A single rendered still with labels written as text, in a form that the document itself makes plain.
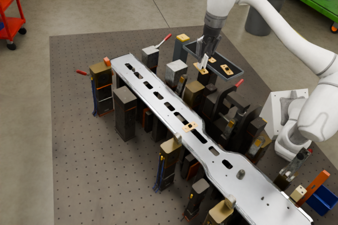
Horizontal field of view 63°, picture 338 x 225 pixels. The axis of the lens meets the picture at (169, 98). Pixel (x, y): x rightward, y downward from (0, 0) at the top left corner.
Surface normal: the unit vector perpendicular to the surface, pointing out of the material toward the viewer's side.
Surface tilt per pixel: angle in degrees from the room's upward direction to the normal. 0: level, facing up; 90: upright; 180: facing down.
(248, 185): 0
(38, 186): 0
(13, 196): 0
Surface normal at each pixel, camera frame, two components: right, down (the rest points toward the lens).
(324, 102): -0.50, -0.43
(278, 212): 0.11, -0.72
